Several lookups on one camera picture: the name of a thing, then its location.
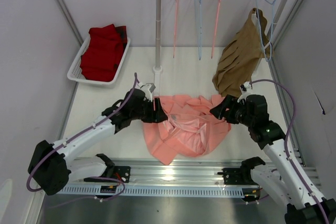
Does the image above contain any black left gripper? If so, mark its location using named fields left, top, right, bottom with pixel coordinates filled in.
left=131, top=98, right=167, bottom=123

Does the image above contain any pink pleated skirt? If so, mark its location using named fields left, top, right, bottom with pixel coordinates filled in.
left=143, top=94, right=231, bottom=165

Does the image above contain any pink wire hanger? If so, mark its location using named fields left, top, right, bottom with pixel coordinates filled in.
left=173, top=0, right=179, bottom=58
left=211, top=0, right=222, bottom=59

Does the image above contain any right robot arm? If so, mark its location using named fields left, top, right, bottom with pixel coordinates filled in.
left=210, top=94, right=335, bottom=223

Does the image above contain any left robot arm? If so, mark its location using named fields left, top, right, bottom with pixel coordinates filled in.
left=26, top=89, right=167, bottom=196

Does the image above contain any brown pleated skirt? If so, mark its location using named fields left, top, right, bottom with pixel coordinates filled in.
left=212, top=8, right=273, bottom=97

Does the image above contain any red skirt in basket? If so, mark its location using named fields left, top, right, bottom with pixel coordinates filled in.
left=80, top=24, right=127, bottom=82

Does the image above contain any dark plaid skirt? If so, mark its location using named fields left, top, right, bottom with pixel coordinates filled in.
left=116, top=26, right=128, bottom=44

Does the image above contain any white plastic laundry basket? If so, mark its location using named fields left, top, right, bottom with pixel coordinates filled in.
left=67, top=36, right=131, bottom=86

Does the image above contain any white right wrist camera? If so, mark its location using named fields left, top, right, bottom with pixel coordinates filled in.
left=237, top=81, right=254, bottom=102

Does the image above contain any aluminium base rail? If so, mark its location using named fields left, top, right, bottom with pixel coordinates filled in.
left=65, top=157, right=322, bottom=188

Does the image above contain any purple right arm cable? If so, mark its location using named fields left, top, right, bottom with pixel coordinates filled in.
left=233, top=78, right=331, bottom=224

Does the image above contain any perforated white cable duct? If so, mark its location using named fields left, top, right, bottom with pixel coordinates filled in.
left=59, top=184, right=260, bottom=198

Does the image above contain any blue wire hanger holding skirt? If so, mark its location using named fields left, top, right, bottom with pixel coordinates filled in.
left=255, top=0, right=279, bottom=62

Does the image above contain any blue wire hanger middle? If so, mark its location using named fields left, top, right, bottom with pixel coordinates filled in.
left=194, top=0, right=203, bottom=60

